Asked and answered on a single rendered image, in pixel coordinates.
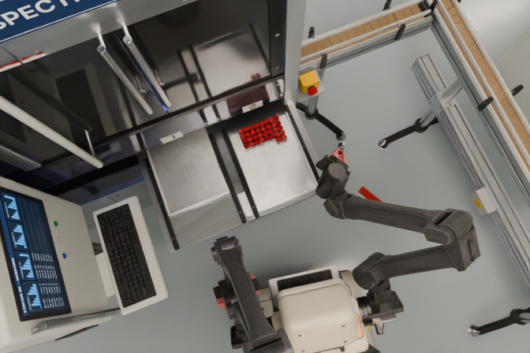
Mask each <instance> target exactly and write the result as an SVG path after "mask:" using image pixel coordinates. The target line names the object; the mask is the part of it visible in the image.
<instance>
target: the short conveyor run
mask: <svg viewBox="0 0 530 353"><path fill-rule="evenodd" d="M391 1H392V0H386V3H385V5H384V7H383V11H381V12H379V13H375V14H373V15H371V16H368V17H365V18H362V19H360V20H356V21H354V22H352V23H349V24H346V25H344V26H341V27H339V28H335V29H333V30H331V31H328V32H325V33H323V34H320V35H317V36H314V34H315V28H314V27H310V29H309V31H310V32H309V33H308V39H306V40H304V41H302V47H301V56H300V71H301V70H302V69H306V68H308V67H311V66H313V68H314V69H315V70H316V72H318V71H321V70H324V69H327V68H329V67H331V66H334V65H337V64H340V63H342V62H344V61H348V60H350V59H352V58H355V57H358V56H360V55H362V54H366V53H368V52H371V51H373V50H377V49H379V48H381V47H383V46H387V45H389V44H391V43H395V42H397V41H399V40H402V39H405V38H408V37H409V36H412V35H415V34H418V33H421V32H424V31H426V30H428V28H429V27H430V25H431V23H432V21H433V18H432V17H431V15H430V12H431V10H430V9H429V10H427V8H426V6H425V5H424V3H423V1H424V0H411V1H408V2H405V3H402V4H400V5H398V6H394V7H392V8H390V3H391Z"/></svg>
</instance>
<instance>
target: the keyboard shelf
mask: <svg viewBox="0 0 530 353"><path fill-rule="evenodd" d="M126 203H128V204H129V208H130V210H131V213H132V218H133V220H134V223H135V226H136V230H137V233H138V236H139V239H140V243H141V246H142V248H143V252H144V256H145V258H146V261H147V266H148V269H149V271H150V274H151V279H152V281H153V284H154V286H155V291H156V294H157V295H156V296H153V297H151V298H149V299H145V300H144V301H141V302H139V303H136V304H133V305H131V306H129V307H126V308H123V306H122V303H121V298H120V295H119V292H118V287H117V285H116V281H115V279H114V274H113V270H112V268H111V265H110V260H109V257H108V254H107V251H106V247H105V243H104V241H103V236H102V233H101V230H100V227H99V223H98V219H97V217H96V215H98V214H101V213H104V212H106V211H108V210H112V209H114V208H116V207H119V206H122V205H125V204H126ZM93 218H94V220H95V225H96V228H97V231H98V234H99V239H100V242H101V244H102V248H103V253H101V254H98V255H96V256H95V258H96V261H97V264H98V267H99V272H100V275H101V278H102V281H103V286H104V289H105V292H106V297H107V298H108V297H111V296H112V295H116V296H117V300H118V305H119V307H120V308H121V314H123V315H125V314H129V313H131V312H133V311H135V310H139V309H141V308H143V307H146V306H149V305H151V304H153V303H157V302H158V301H161V300H163V299H166V298H168V297H169V294H168V291H167V288H166V284H165V281H164V279H163V276H162V271H161V269H160V266H159V262H158V259H157V256H156V253H155V249H154V247H153V244H152V242H151V237H150V234H149V231H148V229H147V225H146V221H145V219H144V215H143V212H142V210H141V207H140V202H139V199H138V198H137V197H136V196H133V197H130V198H128V199H125V200H122V201H120V202H118V203H114V204H112V205H109V206H106V207H103V208H102V209H99V210H96V211H94V212H93Z"/></svg>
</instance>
